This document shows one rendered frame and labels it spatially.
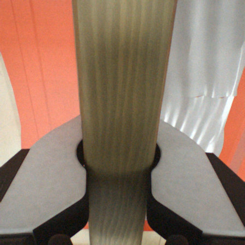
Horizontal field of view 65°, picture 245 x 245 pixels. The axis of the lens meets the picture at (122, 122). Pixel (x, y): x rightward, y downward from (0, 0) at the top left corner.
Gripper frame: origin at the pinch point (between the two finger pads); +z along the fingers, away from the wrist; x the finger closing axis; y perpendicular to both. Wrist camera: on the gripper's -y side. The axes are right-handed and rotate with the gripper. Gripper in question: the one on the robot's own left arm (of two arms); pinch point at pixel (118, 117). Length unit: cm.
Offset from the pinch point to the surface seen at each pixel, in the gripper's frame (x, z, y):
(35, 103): -7.6, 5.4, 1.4
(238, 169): 13.9, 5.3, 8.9
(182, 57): 5.0, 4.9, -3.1
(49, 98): -6.3, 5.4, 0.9
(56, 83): -5.5, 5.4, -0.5
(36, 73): -7.0, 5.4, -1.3
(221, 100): 9.2, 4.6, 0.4
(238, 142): 12.6, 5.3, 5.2
